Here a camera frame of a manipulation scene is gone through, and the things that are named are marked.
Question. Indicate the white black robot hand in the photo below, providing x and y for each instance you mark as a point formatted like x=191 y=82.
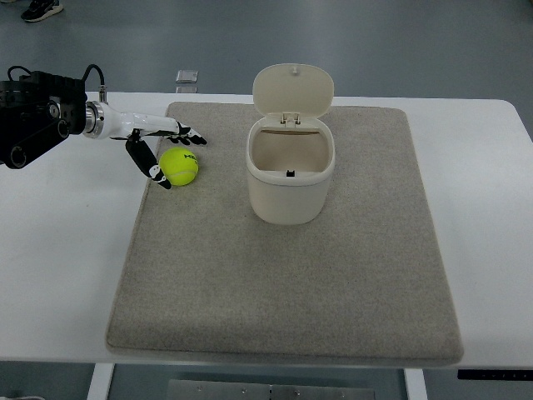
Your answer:
x=132 y=127

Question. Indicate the yellow tennis ball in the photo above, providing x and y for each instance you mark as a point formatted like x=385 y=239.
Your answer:
x=179 y=165

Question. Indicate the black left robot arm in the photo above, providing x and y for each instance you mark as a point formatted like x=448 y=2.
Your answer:
x=40 y=110

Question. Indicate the clear floor socket cover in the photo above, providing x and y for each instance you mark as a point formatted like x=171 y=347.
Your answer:
x=187 y=76

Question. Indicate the black sneaker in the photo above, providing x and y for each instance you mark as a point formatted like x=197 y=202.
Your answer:
x=39 y=10

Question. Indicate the beige bin with open lid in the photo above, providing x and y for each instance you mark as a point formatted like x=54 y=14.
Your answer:
x=290 y=152

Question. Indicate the beige felt mat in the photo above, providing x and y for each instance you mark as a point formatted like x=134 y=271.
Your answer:
x=361 y=283

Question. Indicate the white left table leg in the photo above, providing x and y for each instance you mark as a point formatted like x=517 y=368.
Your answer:
x=101 y=381

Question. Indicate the white table leg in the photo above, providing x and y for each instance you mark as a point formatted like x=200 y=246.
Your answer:
x=415 y=384
x=101 y=381

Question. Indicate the metal plate under table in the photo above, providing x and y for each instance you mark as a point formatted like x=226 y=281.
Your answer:
x=191 y=389

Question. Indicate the white right table leg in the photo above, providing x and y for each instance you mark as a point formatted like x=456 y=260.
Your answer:
x=415 y=384

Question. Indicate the black table control panel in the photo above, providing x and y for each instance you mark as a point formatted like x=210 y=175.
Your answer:
x=509 y=375

